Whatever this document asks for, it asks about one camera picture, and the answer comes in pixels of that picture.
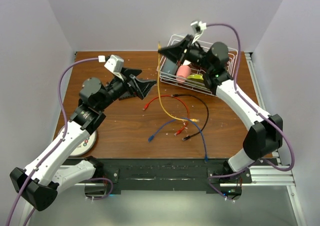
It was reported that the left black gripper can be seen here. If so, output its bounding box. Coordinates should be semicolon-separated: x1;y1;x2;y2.
97;67;156;110

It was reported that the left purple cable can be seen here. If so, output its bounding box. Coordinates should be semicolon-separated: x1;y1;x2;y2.
4;56;107;226

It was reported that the black ethernet cable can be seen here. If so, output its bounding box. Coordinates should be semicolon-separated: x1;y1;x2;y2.
170;93;210;141

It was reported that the green plate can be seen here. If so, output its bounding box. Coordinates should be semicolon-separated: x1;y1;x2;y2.
187;74;204;84

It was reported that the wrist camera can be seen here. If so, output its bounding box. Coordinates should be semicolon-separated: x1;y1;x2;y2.
104;55;124;76
190;21;207;43

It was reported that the purple cable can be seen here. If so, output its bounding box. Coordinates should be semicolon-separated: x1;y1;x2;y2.
4;56;107;226
204;23;296;172

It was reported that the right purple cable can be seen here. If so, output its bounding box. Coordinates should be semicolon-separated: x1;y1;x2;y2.
204;23;296;172

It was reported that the grey cup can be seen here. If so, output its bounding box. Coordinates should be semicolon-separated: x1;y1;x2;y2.
161;59;178;75

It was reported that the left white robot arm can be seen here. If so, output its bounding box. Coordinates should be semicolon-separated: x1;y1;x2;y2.
9;68;157;211

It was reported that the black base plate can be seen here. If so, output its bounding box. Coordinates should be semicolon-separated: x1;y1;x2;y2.
74;157;252;195

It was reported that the pink cup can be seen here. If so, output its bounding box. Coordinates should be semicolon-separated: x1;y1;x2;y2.
176;65;191;83

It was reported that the blue ethernet cable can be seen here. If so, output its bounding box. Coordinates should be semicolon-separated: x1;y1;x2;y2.
147;117;210;161

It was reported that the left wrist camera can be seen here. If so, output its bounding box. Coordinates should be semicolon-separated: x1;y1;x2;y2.
104;55;124;76

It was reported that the yellow ethernet cable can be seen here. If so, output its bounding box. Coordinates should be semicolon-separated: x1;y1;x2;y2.
157;42;200;123

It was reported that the red ethernet cable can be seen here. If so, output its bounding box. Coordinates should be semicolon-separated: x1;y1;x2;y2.
142;94;190;136

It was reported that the white round tape roll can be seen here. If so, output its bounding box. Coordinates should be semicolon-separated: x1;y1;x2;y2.
57;127;97;157

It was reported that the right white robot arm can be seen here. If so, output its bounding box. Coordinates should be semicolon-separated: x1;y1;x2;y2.
158;35;283;182

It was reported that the black network switch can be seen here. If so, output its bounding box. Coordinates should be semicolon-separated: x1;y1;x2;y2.
119;83;137;100

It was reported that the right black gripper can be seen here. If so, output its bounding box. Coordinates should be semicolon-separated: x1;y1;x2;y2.
159;35;213;72

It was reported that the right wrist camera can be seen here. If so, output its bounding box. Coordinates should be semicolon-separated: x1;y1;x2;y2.
190;21;207;43

